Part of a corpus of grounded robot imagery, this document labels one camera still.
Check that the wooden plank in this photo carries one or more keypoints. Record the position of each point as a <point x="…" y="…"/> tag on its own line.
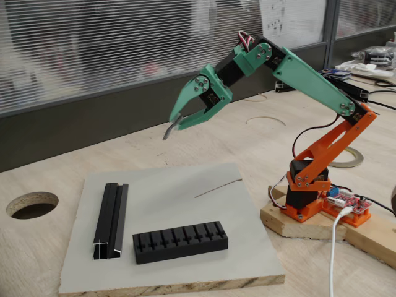
<point x="374" y="244"/>

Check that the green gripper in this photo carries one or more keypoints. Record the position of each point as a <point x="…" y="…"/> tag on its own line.
<point x="208" y="99"/>

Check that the white plastic part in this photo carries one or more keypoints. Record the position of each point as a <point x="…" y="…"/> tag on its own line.
<point x="380" y="72"/>

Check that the long black frame profile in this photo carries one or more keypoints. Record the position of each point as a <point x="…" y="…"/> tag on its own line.
<point x="355" y="89"/>

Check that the grey chipboard panel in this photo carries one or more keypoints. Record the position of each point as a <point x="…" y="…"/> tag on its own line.
<point x="173" y="191"/>

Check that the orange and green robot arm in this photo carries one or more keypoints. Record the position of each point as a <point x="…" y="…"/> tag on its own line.
<point x="309" y="80"/>

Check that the small thin metal blade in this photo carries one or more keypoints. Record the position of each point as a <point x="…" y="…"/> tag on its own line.
<point x="170" y="130"/>

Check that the stack of blue cards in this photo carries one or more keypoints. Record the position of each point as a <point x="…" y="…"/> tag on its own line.
<point x="335" y="74"/>

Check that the tape roll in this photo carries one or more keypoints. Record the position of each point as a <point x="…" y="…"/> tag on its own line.
<point x="359" y="157"/>

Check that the black aluminium profile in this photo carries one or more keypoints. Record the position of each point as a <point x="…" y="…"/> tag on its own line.
<point x="108" y="216"/>

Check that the printed paper sheet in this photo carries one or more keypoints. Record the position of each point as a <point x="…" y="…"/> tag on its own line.
<point x="290" y="18"/>

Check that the dark round object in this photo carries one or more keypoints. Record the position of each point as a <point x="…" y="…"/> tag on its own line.
<point x="393" y="201"/>

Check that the red controller board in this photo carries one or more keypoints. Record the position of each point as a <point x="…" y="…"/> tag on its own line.
<point x="349" y="199"/>

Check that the black slotted holder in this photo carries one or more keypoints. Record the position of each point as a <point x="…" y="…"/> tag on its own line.
<point x="185" y="250"/>

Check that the wooden mounting block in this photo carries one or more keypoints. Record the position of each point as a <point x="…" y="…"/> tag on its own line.
<point x="297" y="230"/>

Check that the black ribbed device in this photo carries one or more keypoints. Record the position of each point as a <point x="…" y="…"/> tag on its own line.
<point x="377" y="57"/>

